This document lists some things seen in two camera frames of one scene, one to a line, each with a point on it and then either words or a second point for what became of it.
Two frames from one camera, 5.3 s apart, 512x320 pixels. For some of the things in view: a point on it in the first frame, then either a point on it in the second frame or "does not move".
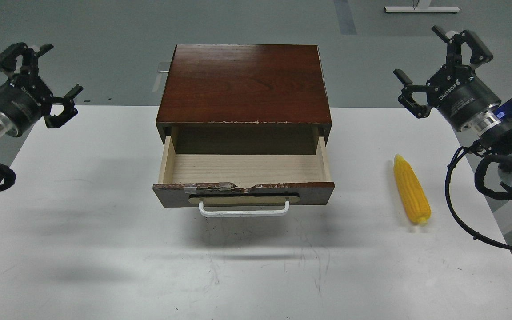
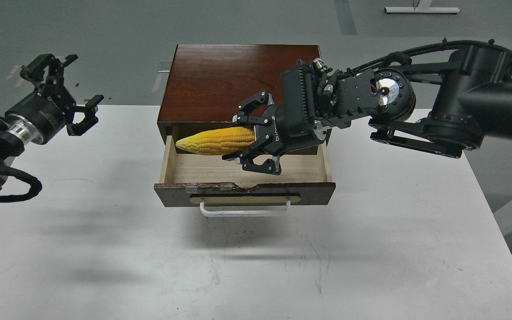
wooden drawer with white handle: (243, 185) does not move
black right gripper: (454, 90) to (290, 129)
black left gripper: (26, 98) to (37, 118)
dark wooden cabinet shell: (245, 99) does not move
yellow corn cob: (411, 189) to (225, 141)
